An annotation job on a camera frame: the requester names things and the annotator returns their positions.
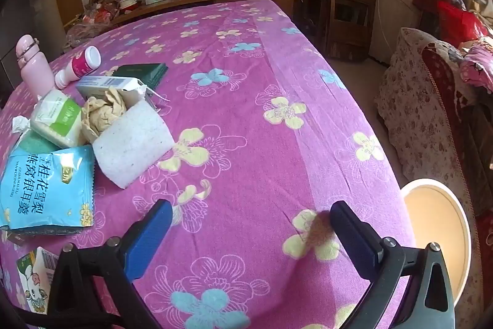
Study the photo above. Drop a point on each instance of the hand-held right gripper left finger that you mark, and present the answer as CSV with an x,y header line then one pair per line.
x,y
148,232

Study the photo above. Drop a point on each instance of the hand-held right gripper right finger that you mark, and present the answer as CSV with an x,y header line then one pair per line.
x,y
354,236

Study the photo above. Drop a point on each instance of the beige plastic bin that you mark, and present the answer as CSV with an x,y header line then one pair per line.
x,y
435,228

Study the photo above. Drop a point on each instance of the white toilet paper roll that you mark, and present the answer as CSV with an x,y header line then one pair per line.
x,y
131,144

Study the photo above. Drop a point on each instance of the light blue snack packet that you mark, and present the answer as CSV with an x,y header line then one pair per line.
x,y
46,190

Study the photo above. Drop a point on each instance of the white green medicine box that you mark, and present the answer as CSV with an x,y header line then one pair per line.
x,y
32,275

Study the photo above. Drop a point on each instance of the brown paper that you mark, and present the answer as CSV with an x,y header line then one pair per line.
x,y
100,117

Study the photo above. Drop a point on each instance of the white green tissue pack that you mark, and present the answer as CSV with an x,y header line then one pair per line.
x,y
54,117

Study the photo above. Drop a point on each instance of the long white medicine box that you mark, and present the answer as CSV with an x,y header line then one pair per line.
x,y
100,84

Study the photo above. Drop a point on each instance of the white plastic wrapper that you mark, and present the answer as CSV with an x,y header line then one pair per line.
x,y
21,124

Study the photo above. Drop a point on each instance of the floral covered sofa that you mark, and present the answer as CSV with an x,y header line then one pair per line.
x,y
416,109

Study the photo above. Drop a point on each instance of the pink floral tablecloth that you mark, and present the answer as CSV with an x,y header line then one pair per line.
x,y
250,101

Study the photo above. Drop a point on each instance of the white bottle with pink label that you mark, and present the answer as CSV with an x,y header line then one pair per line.
x,y
83,65

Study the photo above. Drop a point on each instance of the pink water bottle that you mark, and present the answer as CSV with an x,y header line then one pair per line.
x,y
36,70

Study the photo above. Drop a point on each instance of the pink printed blanket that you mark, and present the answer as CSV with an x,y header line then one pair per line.
x,y
477,63

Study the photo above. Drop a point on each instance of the clear bag of flowers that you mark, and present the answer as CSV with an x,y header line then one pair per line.
x,y
90,26

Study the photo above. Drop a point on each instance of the white red jar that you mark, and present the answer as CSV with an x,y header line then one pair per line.
x,y
129,1

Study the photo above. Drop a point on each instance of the red plastic bag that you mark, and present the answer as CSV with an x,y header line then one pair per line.
x,y
458,18

